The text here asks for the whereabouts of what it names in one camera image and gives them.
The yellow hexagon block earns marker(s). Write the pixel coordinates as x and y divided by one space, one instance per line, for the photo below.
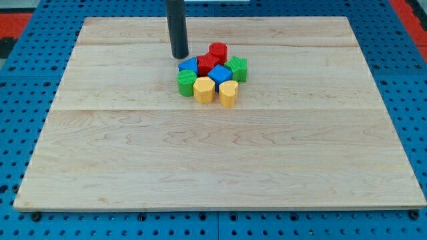
204 90

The yellow heart block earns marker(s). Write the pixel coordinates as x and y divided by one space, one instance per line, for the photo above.
228 92

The blue cube block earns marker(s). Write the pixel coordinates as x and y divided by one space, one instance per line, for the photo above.
219 74

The green cylinder block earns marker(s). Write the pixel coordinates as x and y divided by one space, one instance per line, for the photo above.
185 81

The red star block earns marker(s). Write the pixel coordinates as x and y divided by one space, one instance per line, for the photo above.
205 63

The green star block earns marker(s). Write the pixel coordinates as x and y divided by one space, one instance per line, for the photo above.
238 67

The blue triangle block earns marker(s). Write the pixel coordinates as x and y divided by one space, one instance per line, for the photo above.
189 64

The red cylinder block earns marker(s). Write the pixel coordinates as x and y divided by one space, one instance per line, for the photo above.
220 51

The light wooden board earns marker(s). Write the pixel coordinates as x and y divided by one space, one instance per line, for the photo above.
309 130

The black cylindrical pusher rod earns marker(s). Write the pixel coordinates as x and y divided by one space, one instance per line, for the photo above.
176 21

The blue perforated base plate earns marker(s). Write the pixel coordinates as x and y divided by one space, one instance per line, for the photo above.
33 70

